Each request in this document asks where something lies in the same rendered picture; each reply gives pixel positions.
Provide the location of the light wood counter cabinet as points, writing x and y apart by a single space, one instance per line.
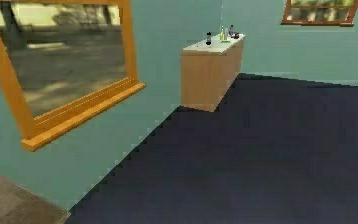
207 73

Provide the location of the black pepper shaker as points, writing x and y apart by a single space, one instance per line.
208 38

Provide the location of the green flat sponge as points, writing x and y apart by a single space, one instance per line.
225 41

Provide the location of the yellow green bottle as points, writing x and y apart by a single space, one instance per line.
222 34

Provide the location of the dark red small object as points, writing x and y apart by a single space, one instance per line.
235 35

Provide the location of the dark small bottle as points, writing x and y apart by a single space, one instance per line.
231 30

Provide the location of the orange framed window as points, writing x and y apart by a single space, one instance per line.
67 66

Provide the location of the brown framed window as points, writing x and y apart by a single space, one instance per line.
320 13

